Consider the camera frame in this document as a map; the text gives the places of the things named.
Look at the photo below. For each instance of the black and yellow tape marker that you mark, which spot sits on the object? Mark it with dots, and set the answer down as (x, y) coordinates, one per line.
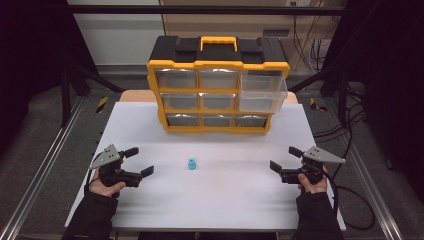
(102, 104)
(315, 105)

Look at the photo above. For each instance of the person's right hand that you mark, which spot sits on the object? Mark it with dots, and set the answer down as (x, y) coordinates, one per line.
(315, 188)

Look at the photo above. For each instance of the black metal stand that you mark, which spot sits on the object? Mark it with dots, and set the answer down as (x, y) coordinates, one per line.
(66, 93)
(341, 90)

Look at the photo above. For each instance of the person's left hand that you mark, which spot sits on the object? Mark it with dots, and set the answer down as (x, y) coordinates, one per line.
(100, 188)

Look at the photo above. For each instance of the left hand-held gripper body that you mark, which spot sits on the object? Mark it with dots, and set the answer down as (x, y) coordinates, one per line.
(111, 173)

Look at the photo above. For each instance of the white wall panel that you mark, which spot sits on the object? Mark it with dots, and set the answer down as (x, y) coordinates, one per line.
(116, 36)

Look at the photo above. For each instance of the black horizontal frame bar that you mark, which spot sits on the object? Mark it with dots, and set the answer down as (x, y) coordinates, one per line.
(200, 9)

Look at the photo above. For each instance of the yellow and black drawer organizer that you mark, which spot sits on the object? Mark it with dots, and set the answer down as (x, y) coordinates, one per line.
(218, 59)

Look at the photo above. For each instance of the small blue plastic part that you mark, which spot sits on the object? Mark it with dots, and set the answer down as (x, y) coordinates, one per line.
(192, 164)

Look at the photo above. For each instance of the black curtain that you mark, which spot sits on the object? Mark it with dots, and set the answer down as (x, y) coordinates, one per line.
(30, 50)
(393, 83)

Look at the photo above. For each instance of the aluminium floor rail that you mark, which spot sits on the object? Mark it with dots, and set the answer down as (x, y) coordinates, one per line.
(43, 166)
(370, 186)

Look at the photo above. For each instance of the set of clear closed drawers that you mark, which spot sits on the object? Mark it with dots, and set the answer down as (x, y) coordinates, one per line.
(176, 78)

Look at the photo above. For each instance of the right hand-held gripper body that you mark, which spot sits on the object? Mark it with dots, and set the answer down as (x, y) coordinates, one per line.
(311, 171)

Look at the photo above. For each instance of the clear plastic pulled-out drawer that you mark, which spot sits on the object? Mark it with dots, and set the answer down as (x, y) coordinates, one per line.
(263, 96)

